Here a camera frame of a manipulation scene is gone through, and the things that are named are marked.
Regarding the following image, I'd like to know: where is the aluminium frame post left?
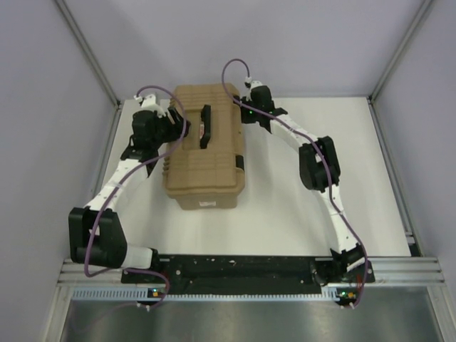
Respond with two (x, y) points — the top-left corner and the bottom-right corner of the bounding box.
(53, 0), (120, 108)

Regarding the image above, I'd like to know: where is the tan plastic tool box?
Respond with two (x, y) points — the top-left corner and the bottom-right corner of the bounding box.
(162, 83), (245, 210)

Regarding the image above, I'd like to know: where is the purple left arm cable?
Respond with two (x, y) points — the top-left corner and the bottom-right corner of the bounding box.
(83, 85), (190, 304)

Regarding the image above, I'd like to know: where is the grey slotted cable duct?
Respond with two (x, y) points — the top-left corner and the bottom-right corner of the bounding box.
(71, 284), (361, 304)

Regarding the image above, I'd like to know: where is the aluminium frame post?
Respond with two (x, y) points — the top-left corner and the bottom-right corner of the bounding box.
(53, 0), (120, 108)
(368, 0), (435, 104)

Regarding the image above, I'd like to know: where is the aluminium frame post right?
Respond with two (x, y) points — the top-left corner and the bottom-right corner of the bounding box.
(368, 0), (435, 104)

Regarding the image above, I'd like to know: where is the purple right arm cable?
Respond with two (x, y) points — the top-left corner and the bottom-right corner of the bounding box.
(222, 58), (368, 309)

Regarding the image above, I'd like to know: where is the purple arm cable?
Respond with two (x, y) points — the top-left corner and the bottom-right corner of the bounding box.
(83, 85), (190, 304)
(222, 58), (368, 309)

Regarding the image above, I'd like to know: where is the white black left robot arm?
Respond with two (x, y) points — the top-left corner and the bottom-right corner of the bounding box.
(68, 105), (190, 283)

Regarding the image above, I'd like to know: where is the aluminium front rail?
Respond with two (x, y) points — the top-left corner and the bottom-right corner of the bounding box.
(57, 256), (445, 286)

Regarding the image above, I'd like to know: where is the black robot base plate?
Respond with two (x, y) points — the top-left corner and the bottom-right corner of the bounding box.
(120, 253), (375, 295)

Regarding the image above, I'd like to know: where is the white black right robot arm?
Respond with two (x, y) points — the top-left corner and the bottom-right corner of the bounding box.
(240, 81), (367, 282)

